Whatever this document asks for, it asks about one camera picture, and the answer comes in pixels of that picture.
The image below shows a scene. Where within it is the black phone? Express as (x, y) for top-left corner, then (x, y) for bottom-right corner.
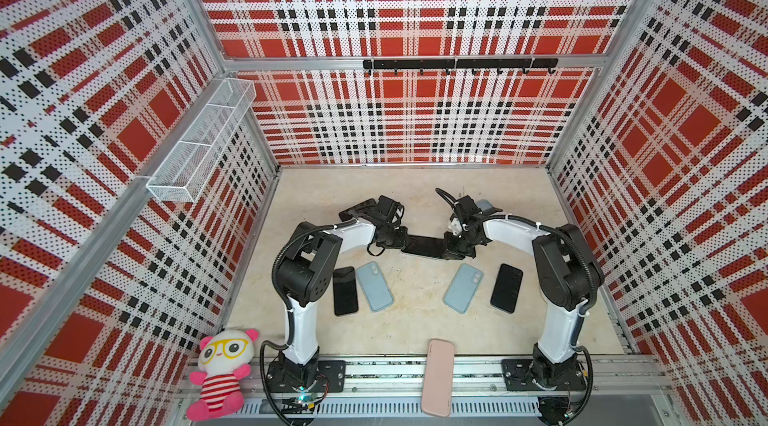
(338, 198), (378, 223)
(490, 264), (524, 314)
(402, 235), (454, 260)
(332, 267), (359, 317)

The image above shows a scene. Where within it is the light blue case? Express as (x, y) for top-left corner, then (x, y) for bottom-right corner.
(443, 264), (484, 314)
(356, 262), (394, 312)
(476, 199), (502, 216)

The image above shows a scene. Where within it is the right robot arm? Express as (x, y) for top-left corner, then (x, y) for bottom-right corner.
(435, 188), (604, 365)

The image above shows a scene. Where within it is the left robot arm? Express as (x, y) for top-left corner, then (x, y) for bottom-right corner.
(271, 196), (408, 367)

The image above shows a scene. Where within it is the pink phone case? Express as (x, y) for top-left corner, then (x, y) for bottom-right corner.
(421, 339), (455, 418)

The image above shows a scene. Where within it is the pink plush toy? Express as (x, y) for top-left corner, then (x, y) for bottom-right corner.
(186, 329), (259, 422)

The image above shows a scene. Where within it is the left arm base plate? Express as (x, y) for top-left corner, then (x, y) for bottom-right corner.
(266, 358), (347, 393)

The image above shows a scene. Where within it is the black hook rail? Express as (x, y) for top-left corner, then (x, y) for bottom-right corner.
(362, 57), (559, 72)

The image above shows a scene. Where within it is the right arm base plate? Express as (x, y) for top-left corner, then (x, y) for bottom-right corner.
(501, 356), (586, 393)

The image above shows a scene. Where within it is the white wire basket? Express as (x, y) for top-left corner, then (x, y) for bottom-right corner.
(147, 78), (255, 203)

